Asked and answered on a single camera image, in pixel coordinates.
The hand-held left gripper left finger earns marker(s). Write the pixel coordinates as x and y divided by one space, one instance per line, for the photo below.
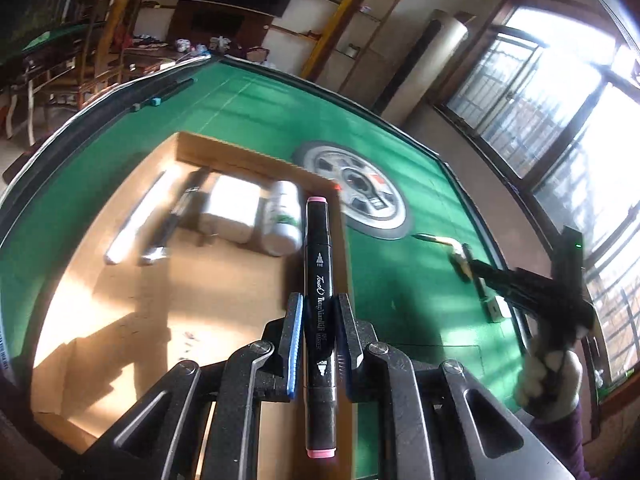
295 345

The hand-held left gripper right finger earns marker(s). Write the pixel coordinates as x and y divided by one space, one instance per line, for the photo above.
342 340

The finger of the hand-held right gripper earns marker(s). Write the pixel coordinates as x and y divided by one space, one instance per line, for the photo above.
486 300
466 262

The cream pen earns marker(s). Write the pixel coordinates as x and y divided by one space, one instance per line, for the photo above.
437 239

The black twin-tip marker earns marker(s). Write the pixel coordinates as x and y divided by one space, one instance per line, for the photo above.
320 260

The white plastic bottle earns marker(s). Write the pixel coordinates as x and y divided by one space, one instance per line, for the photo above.
280 220

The cardboard box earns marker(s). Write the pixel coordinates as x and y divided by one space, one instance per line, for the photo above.
150 320

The white charger adapter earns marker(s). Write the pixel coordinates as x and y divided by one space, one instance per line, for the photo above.
230 207

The white marker pen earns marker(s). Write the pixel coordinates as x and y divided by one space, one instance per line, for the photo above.
135 220

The person's right forearm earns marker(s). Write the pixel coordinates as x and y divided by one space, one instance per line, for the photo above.
562 445

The person's right hand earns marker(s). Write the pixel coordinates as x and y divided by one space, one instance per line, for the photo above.
547 375

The small white cube plug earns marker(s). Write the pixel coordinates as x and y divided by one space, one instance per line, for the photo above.
503 310

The round table centre control panel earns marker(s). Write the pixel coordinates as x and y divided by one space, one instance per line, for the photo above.
360 190

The barred window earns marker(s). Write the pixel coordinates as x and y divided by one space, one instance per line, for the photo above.
550 110

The white standing air conditioner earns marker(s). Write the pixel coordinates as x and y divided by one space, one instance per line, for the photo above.
425 65

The yellow pole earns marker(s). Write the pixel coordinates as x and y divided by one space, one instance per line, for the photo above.
345 15

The cluttered wooden side table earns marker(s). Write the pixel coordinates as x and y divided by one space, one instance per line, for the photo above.
165 52

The wooden chair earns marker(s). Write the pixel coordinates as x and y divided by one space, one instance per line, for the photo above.
107 50

